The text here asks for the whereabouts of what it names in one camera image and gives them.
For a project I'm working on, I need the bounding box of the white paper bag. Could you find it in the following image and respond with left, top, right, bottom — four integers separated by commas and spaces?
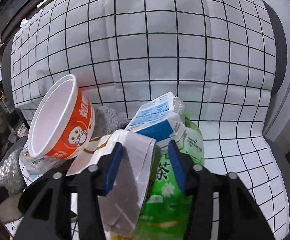
67, 129, 159, 239

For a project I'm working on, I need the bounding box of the clear crushed plastic bottle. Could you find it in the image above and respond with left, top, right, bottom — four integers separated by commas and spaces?
19, 148, 66, 175

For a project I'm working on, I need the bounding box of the green tea bottle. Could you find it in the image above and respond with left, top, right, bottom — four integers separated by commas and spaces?
133, 113, 204, 239

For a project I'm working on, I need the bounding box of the orange white paper bowl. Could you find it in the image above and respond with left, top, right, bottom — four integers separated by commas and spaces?
27, 74, 96, 160

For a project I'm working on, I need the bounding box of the grey fluffy cloth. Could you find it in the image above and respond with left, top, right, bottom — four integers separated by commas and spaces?
92, 106, 129, 138

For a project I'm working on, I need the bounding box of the blue white milk carton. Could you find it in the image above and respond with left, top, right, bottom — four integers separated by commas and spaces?
125, 92, 186, 151

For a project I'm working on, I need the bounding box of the white black grid cloth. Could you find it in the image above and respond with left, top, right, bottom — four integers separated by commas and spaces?
4, 0, 290, 240

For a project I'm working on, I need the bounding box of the black range hood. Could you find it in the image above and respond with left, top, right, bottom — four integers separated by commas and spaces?
0, 0, 42, 43

